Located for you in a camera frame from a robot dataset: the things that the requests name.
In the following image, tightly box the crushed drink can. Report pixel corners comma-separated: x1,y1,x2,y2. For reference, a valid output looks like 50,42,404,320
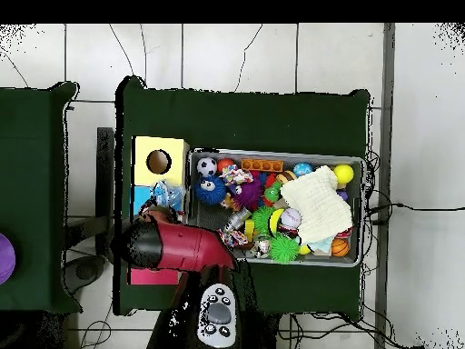
250,235,272,260

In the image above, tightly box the crushed clear plastic bottle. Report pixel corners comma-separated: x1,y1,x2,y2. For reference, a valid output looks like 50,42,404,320
152,179,185,213

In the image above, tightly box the green puffer ball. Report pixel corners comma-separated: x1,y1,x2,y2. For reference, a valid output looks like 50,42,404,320
269,234,302,264

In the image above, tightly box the cream waffle cloth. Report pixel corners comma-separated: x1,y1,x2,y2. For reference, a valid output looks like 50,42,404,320
280,165,354,245

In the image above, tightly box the orange basketball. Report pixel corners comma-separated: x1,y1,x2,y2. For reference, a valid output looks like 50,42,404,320
331,237,351,257

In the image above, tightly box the wooden box with three holes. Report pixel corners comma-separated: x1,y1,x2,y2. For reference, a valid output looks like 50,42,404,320
128,135,190,286

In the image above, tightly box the purple spiky toy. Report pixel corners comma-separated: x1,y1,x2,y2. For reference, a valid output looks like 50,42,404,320
233,177,264,213

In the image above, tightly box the blue puffer ball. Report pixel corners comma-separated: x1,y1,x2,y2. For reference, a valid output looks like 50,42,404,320
193,175,227,206

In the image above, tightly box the soccer ball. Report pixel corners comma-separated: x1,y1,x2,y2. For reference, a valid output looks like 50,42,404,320
196,156,218,177

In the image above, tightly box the white baseball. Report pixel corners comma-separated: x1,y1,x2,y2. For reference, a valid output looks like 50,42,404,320
279,207,303,229

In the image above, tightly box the dark green table cloth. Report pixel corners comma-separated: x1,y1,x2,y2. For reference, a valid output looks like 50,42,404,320
113,75,371,316
0,81,84,314

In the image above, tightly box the purple round object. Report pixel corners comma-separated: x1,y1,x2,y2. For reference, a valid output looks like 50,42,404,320
0,232,16,285

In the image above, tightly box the silver wire mesh bin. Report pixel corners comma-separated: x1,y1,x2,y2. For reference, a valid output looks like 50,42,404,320
183,146,365,269

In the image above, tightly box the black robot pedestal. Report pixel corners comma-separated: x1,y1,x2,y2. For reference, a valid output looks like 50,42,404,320
239,310,282,349

